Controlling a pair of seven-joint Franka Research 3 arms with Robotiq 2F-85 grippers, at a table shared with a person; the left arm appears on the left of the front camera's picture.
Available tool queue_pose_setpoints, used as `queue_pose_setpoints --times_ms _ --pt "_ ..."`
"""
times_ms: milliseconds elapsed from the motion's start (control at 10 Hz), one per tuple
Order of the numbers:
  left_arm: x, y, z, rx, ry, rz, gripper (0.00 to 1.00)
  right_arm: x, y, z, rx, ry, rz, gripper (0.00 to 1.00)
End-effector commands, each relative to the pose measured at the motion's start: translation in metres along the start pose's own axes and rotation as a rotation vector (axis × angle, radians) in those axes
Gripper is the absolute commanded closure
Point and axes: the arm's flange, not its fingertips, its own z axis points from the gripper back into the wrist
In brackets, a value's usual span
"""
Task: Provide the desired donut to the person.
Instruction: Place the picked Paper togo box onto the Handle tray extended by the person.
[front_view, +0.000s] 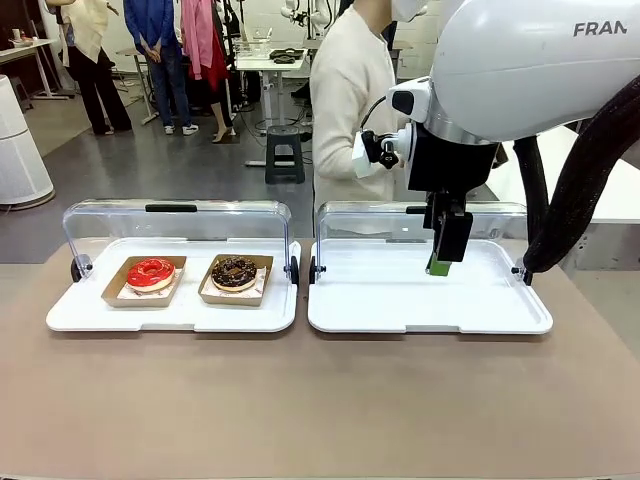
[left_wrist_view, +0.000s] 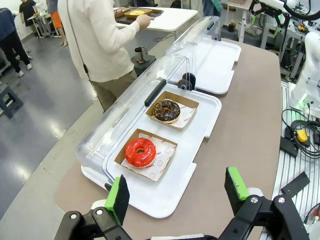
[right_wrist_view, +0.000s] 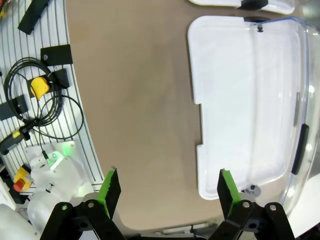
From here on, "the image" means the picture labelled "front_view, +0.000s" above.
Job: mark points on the clear hinged display lid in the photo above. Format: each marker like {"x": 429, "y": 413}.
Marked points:
{"x": 100, "y": 220}
{"x": 360, "y": 225}

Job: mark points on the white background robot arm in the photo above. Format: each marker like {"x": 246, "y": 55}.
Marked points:
{"x": 305, "y": 10}

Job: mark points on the white display tray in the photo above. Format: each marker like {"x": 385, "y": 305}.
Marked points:
{"x": 380, "y": 300}
{"x": 225, "y": 317}

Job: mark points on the white printed paper liner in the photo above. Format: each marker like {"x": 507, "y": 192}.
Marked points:
{"x": 177, "y": 280}
{"x": 262, "y": 282}

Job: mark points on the dark grey step stool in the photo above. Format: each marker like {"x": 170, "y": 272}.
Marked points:
{"x": 285, "y": 155}

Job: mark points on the bystander in cream jacket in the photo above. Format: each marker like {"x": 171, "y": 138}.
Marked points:
{"x": 90, "y": 55}

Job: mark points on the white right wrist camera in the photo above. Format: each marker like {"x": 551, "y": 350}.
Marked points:
{"x": 367, "y": 160}

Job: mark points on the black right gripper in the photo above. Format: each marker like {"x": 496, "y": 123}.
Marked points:
{"x": 450, "y": 162}

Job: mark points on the red glazed donut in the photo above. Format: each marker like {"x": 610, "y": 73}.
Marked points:
{"x": 150, "y": 274}

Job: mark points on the white side table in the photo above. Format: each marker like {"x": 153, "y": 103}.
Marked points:
{"x": 615, "y": 195}

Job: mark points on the black flat tray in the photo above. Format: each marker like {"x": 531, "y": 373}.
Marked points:
{"x": 287, "y": 55}

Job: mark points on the person in cream cardigan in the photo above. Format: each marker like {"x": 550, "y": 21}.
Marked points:
{"x": 345, "y": 75}

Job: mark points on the chocolate sprinkled donut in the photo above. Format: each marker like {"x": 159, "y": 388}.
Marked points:
{"x": 233, "y": 274}

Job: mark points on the person's right forearm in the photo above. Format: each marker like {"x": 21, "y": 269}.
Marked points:
{"x": 340, "y": 160}

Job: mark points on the bystander in blue shirt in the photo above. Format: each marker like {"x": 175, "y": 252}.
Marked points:
{"x": 160, "y": 55}

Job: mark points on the white standing desk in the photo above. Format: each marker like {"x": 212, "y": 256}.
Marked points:
{"x": 260, "y": 65}

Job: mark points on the white air purifier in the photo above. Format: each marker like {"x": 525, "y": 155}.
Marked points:
{"x": 20, "y": 150}

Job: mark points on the clear plastic container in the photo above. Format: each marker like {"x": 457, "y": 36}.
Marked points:
{"x": 262, "y": 35}

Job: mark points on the bystander in pink coat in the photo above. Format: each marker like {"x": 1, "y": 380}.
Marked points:
{"x": 200, "y": 45}

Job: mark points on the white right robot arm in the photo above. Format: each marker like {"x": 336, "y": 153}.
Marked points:
{"x": 515, "y": 70}

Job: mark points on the brown cardboard donut box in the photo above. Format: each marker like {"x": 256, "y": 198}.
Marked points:
{"x": 120, "y": 299}
{"x": 225, "y": 299}

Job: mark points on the white background desk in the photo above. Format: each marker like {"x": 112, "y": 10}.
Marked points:
{"x": 25, "y": 47}

